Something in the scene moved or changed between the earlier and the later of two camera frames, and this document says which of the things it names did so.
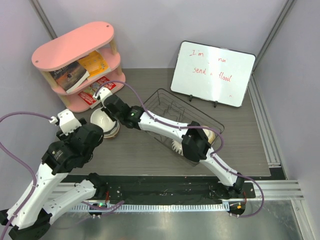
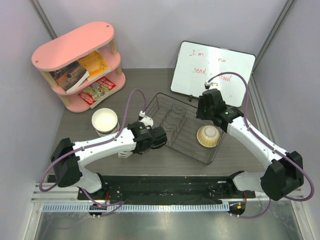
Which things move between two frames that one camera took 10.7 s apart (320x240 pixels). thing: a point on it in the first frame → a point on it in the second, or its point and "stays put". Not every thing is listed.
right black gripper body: (114, 117) → (204, 113)
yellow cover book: (94, 64) stays put
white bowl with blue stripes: (177, 147) → (124, 154)
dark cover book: (71, 76) stays put
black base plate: (168, 189) stays put
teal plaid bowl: (113, 132) stays put
